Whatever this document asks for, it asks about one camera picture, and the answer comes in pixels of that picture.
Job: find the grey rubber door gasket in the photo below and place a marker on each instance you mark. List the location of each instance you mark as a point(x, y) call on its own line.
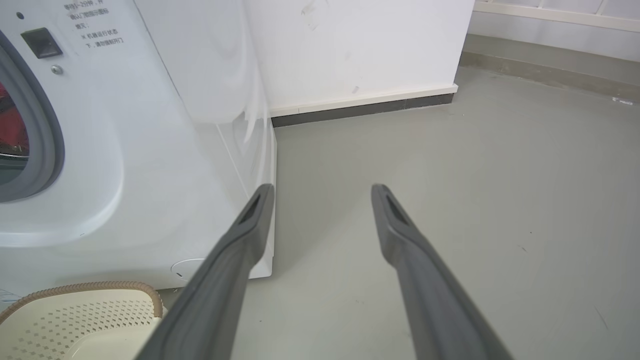
point(50, 150)

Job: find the black door latch slot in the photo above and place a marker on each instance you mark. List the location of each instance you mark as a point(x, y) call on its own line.
point(41, 43)

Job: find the small printed text label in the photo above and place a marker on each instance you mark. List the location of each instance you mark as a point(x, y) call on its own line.
point(97, 30)

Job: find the steel perforated washer drum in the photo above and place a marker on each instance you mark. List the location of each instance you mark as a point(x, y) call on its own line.
point(10, 171)

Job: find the round filter cover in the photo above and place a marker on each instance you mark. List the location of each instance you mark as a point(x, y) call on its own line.
point(185, 267)

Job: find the white front-load washing machine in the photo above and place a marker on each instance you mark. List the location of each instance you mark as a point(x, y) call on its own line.
point(150, 175)

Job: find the small white floor scrap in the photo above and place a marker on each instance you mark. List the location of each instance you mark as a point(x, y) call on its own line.
point(622, 101)

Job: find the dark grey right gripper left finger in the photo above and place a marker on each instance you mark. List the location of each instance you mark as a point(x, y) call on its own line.
point(220, 290)

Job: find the red printed garment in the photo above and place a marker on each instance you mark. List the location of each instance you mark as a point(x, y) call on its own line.
point(12, 125)

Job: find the cream plastic laundry basket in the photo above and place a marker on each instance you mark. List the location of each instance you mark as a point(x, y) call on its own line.
point(75, 320)

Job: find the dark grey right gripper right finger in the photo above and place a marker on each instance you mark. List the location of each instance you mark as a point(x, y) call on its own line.
point(430, 300)

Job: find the white and dark baseboard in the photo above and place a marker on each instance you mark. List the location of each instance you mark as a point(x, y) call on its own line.
point(360, 106)

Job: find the cream window frame rail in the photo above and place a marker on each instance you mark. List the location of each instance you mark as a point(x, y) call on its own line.
point(550, 14)

